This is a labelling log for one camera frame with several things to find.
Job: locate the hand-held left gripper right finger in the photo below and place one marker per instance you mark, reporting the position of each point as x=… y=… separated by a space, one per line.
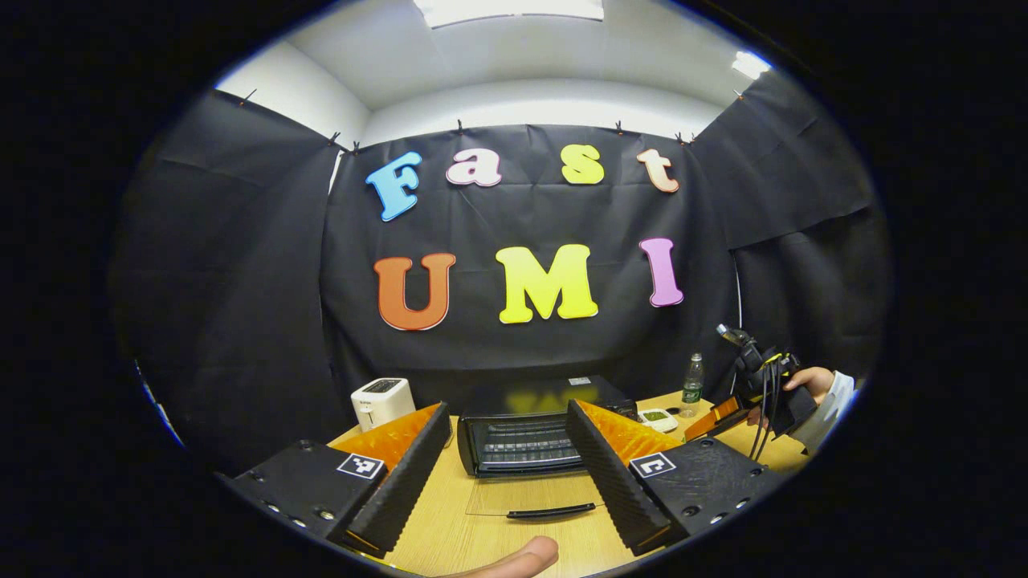
x=606 y=474

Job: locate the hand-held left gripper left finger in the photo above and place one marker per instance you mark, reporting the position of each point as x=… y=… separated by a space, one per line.
x=414 y=474

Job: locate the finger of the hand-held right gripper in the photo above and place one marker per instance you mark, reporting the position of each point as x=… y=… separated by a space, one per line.
x=719 y=417

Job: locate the white divided plate with grains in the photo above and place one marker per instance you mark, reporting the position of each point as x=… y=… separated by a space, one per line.
x=657 y=417

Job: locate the black electric oven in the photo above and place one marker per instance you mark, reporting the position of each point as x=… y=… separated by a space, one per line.
x=530 y=401

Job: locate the clear plastic water bottle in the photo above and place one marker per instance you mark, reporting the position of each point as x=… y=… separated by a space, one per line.
x=692 y=393

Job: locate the white toaster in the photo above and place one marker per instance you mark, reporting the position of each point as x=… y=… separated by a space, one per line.
x=384 y=405

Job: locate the black backdrop cloth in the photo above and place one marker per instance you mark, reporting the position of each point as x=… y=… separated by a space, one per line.
x=522 y=217

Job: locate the small ceiling light panel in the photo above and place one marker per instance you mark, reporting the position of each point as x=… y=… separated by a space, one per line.
x=751 y=64

